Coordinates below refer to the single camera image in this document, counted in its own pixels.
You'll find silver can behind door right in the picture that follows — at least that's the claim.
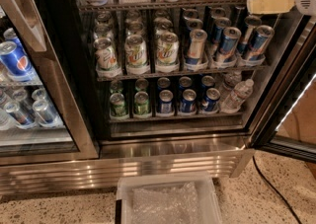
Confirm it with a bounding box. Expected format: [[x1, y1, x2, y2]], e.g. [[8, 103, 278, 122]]
[[33, 100, 58, 124]]

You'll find red bull can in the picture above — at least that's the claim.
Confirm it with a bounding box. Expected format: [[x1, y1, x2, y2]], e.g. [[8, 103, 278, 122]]
[[243, 25, 275, 61], [215, 27, 241, 62], [186, 29, 207, 65]]

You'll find blue pepsi can front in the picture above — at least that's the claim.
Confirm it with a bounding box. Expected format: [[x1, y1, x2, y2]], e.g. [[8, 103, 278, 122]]
[[0, 41, 33, 76]]

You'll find green can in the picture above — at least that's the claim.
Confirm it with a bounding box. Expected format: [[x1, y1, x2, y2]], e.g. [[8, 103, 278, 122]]
[[110, 93, 127, 117], [134, 91, 150, 115]]

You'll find clear plastic bin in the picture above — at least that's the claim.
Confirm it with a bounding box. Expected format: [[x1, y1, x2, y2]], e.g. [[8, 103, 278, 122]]
[[115, 172, 222, 224]]

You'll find silver can behind door left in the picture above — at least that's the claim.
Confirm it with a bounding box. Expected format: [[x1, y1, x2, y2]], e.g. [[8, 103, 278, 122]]
[[4, 101, 35, 125]]

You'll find left fridge glass door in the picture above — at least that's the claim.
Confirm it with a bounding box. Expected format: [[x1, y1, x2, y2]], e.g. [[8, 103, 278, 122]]
[[0, 0, 100, 166]]

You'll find front left 7up can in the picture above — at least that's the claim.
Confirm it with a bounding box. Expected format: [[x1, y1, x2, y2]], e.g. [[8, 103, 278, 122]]
[[94, 37, 119, 71]]

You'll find front right 7up can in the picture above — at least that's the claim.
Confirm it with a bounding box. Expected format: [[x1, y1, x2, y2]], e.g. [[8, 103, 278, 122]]
[[157, 32, 179, 65]]

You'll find green can front left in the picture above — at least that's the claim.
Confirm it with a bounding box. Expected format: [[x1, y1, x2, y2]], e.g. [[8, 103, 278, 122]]
[[110, 93, 127, 117]]

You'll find black power cable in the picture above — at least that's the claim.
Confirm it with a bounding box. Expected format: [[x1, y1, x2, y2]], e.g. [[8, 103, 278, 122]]
[[252, 155, 303, 224]]

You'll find front middle 7up can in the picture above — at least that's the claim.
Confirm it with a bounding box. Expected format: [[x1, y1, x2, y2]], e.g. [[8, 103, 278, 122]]
[[124, 35, 147, 67]]

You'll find bubble wrap sheet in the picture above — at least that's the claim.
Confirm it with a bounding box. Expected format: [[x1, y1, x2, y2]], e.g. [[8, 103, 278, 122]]
[[131, 182, 199, 224]]

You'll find front water bottle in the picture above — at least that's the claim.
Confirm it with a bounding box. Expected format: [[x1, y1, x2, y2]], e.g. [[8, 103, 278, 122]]
[[221, 79, 254, 113]]

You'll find open right fridge door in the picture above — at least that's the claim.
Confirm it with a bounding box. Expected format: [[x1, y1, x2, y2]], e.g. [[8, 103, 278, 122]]
[[249, 11, 316, 163]]

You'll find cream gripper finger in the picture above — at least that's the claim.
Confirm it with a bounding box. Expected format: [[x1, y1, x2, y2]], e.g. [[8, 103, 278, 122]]
[[247, 0, 295, 15]]

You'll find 7up can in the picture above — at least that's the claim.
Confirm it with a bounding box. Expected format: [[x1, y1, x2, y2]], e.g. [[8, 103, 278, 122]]
[[157, 32, 179, 65], [94, 37, 119, 71], [124, 35, 147, 67]]

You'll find blue pepsi can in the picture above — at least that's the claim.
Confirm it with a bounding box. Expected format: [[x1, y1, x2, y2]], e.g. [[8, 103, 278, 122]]
[[158, 90, 173, 113], [200, 88, 220, 112], [180, 89, 197, 112], [0, 41, 33, 76]]

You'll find stainless steel fridge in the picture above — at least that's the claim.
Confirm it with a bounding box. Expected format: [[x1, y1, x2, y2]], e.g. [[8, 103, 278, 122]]
[[0, 0, 303, 194]]

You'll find silver can behind door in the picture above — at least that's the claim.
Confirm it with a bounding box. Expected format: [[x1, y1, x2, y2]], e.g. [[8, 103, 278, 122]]
[[4, 101, 35, 125], [33, 100, 58, 124]]

